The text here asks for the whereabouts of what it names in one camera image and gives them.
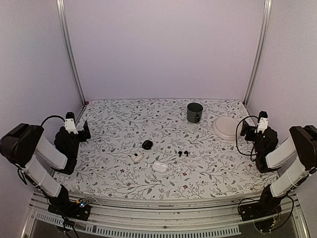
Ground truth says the white earbud case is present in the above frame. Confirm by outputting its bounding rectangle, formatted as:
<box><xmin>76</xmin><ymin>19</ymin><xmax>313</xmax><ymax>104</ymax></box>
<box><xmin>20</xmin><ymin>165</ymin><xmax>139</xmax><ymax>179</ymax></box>
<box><xmin>152</xmin><ymin>162</ymin><xmax>168</xmax><ymax>173</ymax></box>

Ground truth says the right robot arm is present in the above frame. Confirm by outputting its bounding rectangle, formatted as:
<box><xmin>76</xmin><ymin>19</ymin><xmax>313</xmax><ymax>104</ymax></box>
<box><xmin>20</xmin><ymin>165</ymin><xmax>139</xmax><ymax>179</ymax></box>
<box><xmin>236</xmin><ymin>118</ymin><xmax>317</xmax><ymax>216</ymax></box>

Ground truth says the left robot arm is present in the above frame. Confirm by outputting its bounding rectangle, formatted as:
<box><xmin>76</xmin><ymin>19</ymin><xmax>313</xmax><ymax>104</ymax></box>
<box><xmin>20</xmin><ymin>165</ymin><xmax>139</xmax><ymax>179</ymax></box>
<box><xmin>0</xmin><ymin>119</ymin><xmax>91</xmax><ymax>215</ymax></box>

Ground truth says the cream earbud case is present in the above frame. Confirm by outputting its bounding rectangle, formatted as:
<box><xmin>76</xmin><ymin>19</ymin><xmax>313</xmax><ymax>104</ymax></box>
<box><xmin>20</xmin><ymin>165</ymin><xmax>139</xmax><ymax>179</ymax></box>
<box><xmin>131</xmin><ymin>153</ymin><xmax>144</xmax><ymax>163</ymax></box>

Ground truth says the black earbud case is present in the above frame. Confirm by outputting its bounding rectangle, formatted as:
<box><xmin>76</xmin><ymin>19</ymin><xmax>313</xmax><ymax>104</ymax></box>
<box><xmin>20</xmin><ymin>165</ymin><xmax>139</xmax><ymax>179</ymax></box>
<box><xmin>142</xmin><ymin>140</ymin><xmax>153</xmax><ymax>150</ymax></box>

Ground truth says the beige plate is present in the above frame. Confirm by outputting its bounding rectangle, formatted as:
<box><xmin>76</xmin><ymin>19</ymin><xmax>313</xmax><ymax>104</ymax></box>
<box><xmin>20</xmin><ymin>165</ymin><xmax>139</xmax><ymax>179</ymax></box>
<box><xmin>210</xmin><ymin>117</ymin><xmax>242</xmax><ymax>141</ymax></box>

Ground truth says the dark green mug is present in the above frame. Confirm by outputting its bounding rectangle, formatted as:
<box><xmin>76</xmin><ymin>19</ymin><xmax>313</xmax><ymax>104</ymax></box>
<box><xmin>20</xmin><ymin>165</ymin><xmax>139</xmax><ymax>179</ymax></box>
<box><xmin>187</xmin><ymin>103</ymin><xmax>203</xmax><ymax>123</ymax></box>

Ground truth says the floral table cloth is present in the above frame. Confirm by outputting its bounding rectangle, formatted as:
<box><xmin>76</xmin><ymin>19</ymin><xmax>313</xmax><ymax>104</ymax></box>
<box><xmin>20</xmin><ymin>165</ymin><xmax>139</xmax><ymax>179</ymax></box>
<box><xmin>54</xmin><ymin>99</ymin><xmax>278</xmax><ymax>200</ymax></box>

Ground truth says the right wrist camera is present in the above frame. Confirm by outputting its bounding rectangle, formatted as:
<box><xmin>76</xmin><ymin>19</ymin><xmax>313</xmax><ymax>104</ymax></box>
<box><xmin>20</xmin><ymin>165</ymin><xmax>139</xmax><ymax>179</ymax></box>
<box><xmin>256</xmin><ymin>111</ymin><xmax>268</xmax><ymax>133</ymax></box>

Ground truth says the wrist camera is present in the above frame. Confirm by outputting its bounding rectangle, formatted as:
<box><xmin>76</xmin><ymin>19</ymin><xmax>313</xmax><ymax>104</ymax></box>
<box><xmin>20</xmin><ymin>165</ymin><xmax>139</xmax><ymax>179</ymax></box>
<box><xmin>64</xmin><ymin>112</ymin><xmax>78</xmax><ymax>135</ymax></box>
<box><xmin>256</xmin><ymin>111</ymin><xmax>268</xmax><ymax>133</ymax></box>

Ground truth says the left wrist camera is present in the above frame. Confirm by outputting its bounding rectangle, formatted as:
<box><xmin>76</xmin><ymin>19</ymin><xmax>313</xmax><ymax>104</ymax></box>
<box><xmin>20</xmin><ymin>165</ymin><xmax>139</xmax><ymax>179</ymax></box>
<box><xmin>64</xmin><ymin>112</ymin><xmax>78</xmax><ymax>135</ymax></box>

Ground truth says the left camera cable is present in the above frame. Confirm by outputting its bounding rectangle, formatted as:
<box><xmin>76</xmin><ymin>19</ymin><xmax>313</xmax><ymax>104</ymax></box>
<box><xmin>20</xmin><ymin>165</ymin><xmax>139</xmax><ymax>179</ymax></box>
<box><xmin>40</xmin><ymin>115</ymin><xmax>66</xmax><ymax>127</ymax></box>

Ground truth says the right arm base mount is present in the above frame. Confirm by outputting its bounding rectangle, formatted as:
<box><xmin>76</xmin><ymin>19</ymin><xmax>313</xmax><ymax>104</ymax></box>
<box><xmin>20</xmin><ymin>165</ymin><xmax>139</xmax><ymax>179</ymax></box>
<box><xmin>237</xmin><ymin>198</ymin><xmax>282</xmax><ymax>221</ymax></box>

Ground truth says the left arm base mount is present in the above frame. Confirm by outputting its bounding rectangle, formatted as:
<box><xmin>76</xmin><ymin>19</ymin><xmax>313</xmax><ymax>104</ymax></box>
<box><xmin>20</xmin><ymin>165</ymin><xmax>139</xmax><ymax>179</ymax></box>
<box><xmin>48</xmin><ymin>199</ymin><xmax>92</xmax><ymax>221</ymax></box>

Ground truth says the aluminium front rail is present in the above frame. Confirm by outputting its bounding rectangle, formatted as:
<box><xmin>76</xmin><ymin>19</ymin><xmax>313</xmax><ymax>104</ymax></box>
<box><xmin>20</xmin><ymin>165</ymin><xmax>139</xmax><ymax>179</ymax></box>
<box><xmin>21</xmin><ymin>192</ymin><xmax>312</xmax><ymax>238</ymax></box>

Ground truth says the right aluminium frame post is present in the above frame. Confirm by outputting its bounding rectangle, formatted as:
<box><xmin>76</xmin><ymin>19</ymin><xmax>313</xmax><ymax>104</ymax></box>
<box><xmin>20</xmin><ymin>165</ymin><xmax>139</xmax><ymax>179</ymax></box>
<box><xmin>243</xmin><ymin>0</ymin><xmax>272</xmax><ymax>107</ymax></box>

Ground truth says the aluminium frame post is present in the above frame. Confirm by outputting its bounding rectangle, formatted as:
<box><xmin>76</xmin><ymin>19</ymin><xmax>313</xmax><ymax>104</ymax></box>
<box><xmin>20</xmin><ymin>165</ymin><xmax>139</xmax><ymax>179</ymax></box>
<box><xmin>56</xmin><ymin>0</ymin><xmax>86</xmax><ymax>106</ymax></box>
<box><xmin>243</xmin><ymin>0</ymin><xmax>272</xmax><ymax>107</ymax></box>

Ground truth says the left aluminium frame post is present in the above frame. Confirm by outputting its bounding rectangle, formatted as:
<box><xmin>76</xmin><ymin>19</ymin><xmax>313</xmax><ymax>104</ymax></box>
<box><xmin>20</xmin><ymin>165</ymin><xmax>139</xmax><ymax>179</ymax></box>
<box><xmin>56</xmin><ymin>0</ymin><xmax>86</xmax><ymax>106</ymax></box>

